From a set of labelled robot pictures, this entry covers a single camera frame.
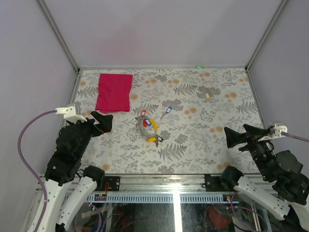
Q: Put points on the loose blue tag key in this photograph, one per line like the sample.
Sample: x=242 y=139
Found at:
x=168 y=110

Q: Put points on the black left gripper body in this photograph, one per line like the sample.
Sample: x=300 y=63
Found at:
x=89 y=130

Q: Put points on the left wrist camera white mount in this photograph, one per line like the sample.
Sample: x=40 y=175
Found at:
x=70 y=114

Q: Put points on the blue tag key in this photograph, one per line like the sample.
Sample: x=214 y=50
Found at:
x=147 y=121
x=168 y=110

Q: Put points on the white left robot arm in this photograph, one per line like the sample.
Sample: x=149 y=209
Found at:
x=54 y=214

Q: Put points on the aluminium enclosure frame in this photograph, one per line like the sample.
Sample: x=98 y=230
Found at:
x=160 y=42

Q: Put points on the black tag key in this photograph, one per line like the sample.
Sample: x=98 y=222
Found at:
x=158 y=139

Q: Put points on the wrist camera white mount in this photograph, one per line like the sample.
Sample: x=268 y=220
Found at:
x=70 y=114
x=275 y=131

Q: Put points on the metal front rail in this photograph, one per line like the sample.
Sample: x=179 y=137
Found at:
x=161 y=188

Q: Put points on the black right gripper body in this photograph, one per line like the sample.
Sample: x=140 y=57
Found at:
x=259 y=150

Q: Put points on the pink folded cloth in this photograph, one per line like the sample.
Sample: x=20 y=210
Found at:
x=113 y=92

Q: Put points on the grey keyring with yellow handle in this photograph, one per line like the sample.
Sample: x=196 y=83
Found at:
x=149 y=131

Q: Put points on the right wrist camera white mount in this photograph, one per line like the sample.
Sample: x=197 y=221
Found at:
x=275 y=131

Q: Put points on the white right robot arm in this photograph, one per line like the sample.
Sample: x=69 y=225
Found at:
x=282 y=170

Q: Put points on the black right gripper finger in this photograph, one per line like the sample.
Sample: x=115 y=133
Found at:
x=234 y=138
x=253 y=132

